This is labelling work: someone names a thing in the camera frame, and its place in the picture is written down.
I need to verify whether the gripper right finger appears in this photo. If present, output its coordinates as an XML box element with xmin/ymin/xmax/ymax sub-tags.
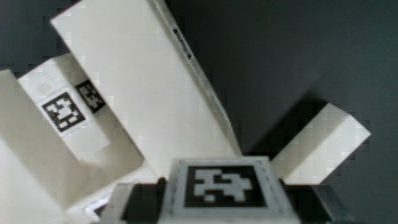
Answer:
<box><xmin>284</xmin><ymin>185</ymin><xmax>349</xmax><ymax>224</ymax></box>

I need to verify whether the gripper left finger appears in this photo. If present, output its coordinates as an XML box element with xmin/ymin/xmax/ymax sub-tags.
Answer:
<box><xmin>99</xmin><ymin>178</ymin><xmax>166</xmax><ymax>224</ymax></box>

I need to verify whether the white tagged cube leg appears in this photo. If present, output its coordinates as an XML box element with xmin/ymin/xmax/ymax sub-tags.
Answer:
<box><xmin>158</xmin><ymin>157</ymin><xmax>300</xmax><ymax>224</ymax></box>

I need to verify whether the white chair back frame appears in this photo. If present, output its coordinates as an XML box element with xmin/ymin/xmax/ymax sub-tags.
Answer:
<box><xmin>0</xmin><ymin>0</ymin><xmax>239</xmax><ymax>224</ymax></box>

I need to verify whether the white right fence bar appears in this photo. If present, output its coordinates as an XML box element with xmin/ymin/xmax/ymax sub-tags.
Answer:
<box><xmin>271</xmin><ymin>104</ymin><xmax>371</xmax><ymax>185</ymax></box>

